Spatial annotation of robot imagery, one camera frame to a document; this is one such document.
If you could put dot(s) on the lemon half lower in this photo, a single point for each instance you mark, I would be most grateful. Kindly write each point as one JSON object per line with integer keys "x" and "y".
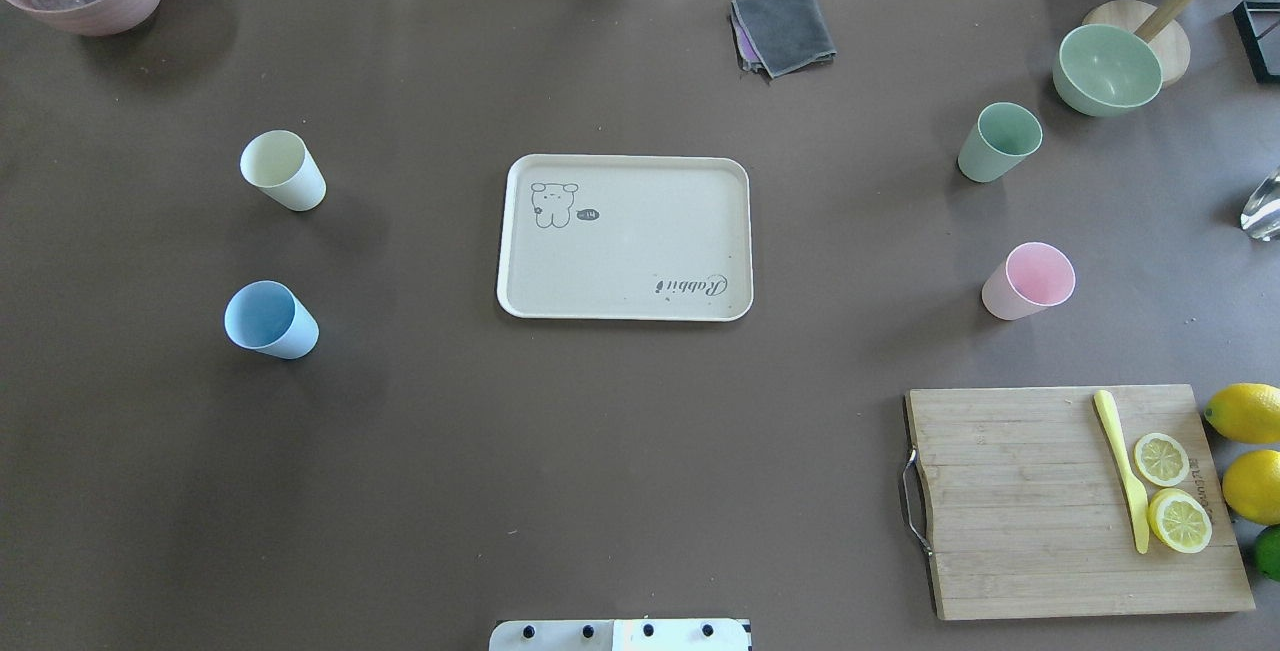
{"x": 1178, "y": 520}

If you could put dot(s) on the wooden cutting board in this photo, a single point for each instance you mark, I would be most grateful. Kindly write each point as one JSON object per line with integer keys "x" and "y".
{"x": 1025, "y": 517}

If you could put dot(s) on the black framed mirror tray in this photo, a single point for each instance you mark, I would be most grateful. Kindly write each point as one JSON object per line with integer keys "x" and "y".
{"x": 1257, "y": 22}

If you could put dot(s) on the yellow plastic knife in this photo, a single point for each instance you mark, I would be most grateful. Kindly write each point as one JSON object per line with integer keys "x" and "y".
{"x": 1135, "y": 493}

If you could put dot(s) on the grey folded cloth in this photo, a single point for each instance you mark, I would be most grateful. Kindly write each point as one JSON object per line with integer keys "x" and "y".
{"x": 786, "y": 34}

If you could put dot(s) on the lemon half upper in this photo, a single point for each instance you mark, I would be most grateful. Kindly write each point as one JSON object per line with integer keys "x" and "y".
{"x": 1161, "y": 459}

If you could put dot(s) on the wooden cup rack stand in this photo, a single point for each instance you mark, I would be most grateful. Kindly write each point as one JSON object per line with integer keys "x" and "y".
{"x": 1155, "y": 25}

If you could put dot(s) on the pink plastic cup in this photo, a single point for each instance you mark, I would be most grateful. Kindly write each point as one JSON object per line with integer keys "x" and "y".
{"x": 1033, "y": 277}

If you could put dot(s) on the green lime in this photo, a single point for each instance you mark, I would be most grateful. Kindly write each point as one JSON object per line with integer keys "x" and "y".
{"x": 1266, "y": 552}

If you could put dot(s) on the whole yellow lemon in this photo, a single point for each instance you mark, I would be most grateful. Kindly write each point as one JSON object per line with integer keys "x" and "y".
{"x": 1250, "y": 486}
{"x": 1245, "y": 413}

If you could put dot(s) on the lemon half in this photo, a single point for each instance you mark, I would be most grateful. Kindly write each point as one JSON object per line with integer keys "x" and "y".
{"x": 1161, "y": 459}
{"x": 1178, "y": 520}

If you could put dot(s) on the cream rabbit print tray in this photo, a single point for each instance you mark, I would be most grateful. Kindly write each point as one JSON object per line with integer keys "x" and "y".
{"x": 617, "y": 237}

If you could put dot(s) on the blue plastic cup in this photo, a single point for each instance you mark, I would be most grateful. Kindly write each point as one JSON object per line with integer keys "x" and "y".
{"x": 266, "y": 317}

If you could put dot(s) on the cream plastic cup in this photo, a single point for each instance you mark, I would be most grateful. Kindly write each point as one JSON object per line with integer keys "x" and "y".
{"x": 278, "y": 164}

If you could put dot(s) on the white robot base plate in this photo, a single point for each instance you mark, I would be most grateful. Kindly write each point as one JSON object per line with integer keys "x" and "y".
{"x": 623, "y": 634}

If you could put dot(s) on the green plastic cup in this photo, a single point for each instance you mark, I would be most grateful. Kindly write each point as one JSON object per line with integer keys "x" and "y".
{"x": 1005, "y": 133}

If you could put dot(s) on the green plastic bowl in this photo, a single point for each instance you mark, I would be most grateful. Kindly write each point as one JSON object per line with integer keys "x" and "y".
{"x": 1104, "y": 70}

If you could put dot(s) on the clear drinking glass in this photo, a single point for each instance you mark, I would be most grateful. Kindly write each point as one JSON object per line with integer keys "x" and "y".
{"x": 1260, "y": 214}

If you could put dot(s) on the purple folded cloth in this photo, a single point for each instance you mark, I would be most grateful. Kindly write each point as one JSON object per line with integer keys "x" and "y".
{"x": 749, "y": 60}

